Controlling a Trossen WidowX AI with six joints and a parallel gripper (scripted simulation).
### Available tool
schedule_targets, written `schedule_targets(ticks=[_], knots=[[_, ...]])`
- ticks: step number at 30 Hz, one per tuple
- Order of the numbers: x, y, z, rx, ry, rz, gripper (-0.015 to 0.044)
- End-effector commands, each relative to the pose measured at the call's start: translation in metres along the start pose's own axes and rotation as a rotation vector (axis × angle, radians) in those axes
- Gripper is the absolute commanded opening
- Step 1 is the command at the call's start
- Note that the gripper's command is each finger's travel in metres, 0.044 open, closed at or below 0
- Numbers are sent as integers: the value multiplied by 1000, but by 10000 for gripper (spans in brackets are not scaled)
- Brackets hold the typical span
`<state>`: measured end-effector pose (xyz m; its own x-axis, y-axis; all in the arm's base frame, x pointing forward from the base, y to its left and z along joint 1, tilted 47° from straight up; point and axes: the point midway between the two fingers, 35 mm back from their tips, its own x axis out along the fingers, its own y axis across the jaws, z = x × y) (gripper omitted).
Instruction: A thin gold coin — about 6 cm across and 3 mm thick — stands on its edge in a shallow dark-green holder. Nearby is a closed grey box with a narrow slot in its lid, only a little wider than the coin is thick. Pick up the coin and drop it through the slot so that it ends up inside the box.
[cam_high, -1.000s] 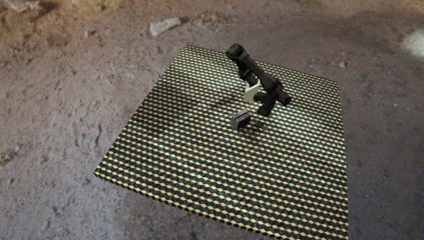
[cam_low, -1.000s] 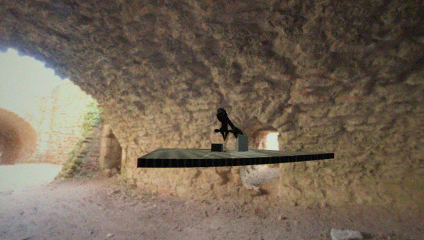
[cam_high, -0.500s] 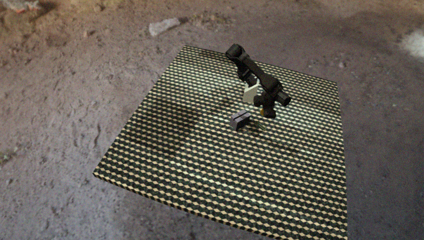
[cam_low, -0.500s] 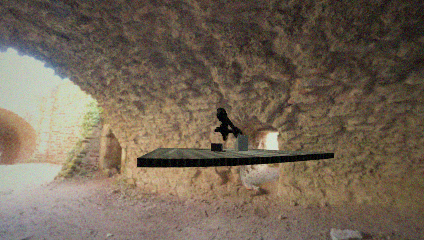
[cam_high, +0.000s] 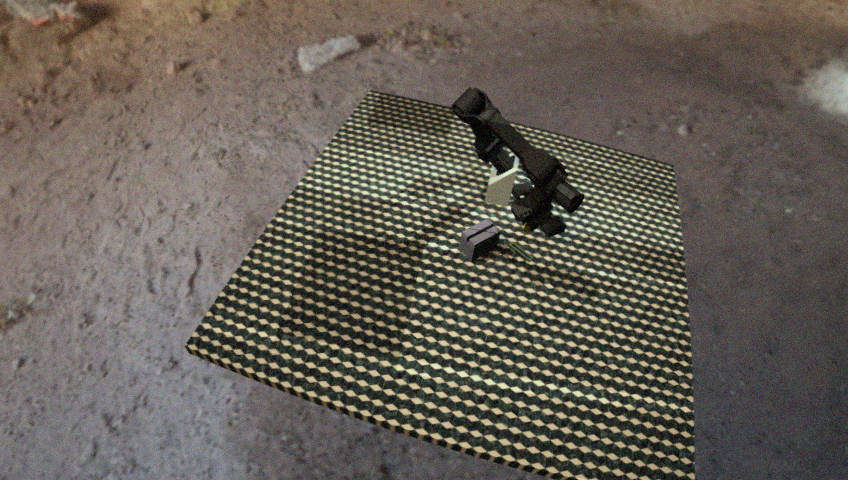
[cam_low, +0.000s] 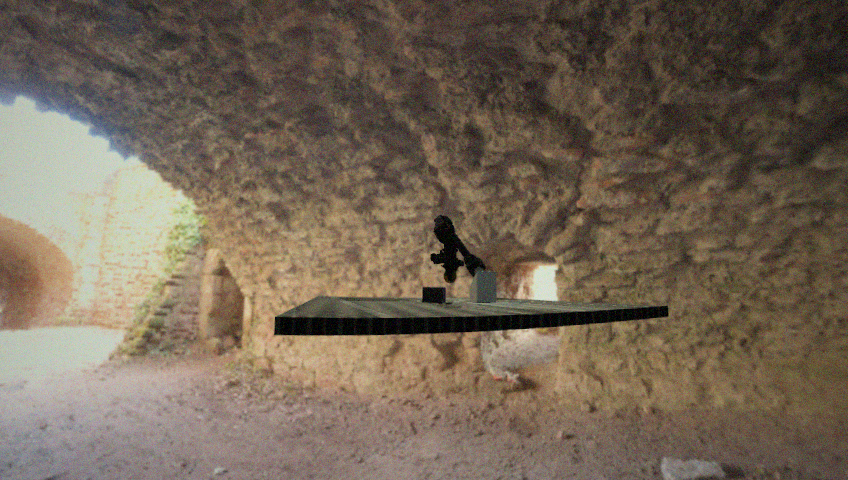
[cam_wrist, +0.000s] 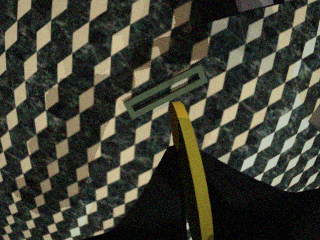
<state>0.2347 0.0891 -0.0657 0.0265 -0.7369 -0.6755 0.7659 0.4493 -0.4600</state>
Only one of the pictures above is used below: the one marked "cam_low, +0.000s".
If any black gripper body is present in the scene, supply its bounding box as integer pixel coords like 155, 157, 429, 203
435, 246, 464, 266

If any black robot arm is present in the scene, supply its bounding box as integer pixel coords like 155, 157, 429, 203
430, 215, 486, 277

